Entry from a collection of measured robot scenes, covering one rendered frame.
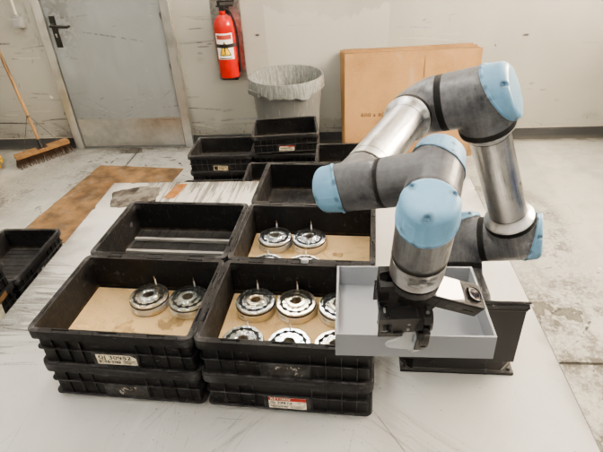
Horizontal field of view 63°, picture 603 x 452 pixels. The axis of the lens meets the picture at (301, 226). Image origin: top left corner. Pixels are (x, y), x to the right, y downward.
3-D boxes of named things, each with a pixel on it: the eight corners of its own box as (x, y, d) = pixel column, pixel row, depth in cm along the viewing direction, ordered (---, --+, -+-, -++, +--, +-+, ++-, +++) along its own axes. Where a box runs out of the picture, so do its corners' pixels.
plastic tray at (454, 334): (468, 286, 101) (471, 266, 99) (493, 359, 84) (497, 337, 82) (337, 284, 104) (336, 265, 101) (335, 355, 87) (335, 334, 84)
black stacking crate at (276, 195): (374, 193, 183) (375, 165, 177) (374, 237, 159) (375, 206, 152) (270, 191, 188) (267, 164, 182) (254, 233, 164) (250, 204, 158)
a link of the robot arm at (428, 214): (469, 177, 59) (461, 228, 54) (453, 235, 68) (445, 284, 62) (405, 166, 61) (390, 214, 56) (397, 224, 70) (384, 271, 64)
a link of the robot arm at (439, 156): (385, 137, 73) (368, 187, 66) (462, 124, 67) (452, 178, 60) (400, 177, 78) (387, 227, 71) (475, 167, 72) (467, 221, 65)
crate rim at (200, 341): (375, 272, 128) (376, 265, 127) (375, 360, 103) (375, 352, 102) (227, 265, 134) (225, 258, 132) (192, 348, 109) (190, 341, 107)
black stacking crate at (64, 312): (231, 293, 139) (225, 261, 133) (199, 377, 114) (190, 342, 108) (99, 287, 144) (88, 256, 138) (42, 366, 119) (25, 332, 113)
